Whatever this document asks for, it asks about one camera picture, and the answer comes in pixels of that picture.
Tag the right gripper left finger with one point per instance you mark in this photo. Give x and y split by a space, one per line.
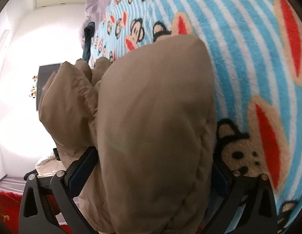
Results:
36 215

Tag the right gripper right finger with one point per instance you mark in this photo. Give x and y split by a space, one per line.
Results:
255 193

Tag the tan puffer jacket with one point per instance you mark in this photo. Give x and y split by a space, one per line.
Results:
151 116

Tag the red cloth item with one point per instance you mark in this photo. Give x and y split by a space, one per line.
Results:
10 207

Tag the blue monkey print blanket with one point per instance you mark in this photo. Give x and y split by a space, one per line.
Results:
256 51

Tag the dark teal folded jeans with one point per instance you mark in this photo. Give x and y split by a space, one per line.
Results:
88 35

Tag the purple quilted duvet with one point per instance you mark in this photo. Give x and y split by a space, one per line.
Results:
94 13

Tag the dark wall monitor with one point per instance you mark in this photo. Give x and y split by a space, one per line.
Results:
44 73

